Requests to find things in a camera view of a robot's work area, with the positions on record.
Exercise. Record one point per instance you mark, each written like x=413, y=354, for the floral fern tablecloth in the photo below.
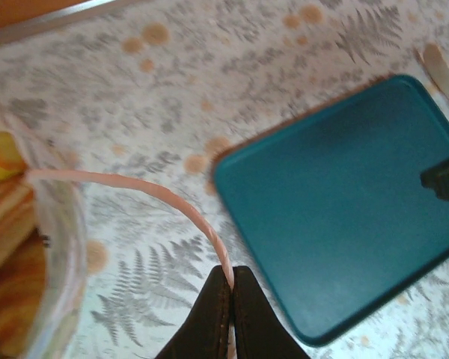
x=172, y=93

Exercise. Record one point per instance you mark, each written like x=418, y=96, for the long ridged fake bread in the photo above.
x=11, y=299

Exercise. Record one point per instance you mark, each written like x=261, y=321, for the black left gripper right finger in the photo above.
x=258, y=333

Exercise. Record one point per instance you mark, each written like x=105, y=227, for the cartoon animal paper bag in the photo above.
x=56, y=209

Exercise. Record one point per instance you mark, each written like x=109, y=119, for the long horizontal aluminium wall rail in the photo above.
x=41, y=22

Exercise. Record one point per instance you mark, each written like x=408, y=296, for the teal plastic tray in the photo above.
x=322, y=205

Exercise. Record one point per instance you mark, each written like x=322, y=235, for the round orange fake bun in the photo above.
x=0, y=157

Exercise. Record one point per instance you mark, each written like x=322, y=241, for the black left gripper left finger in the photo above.
x=202, y=329

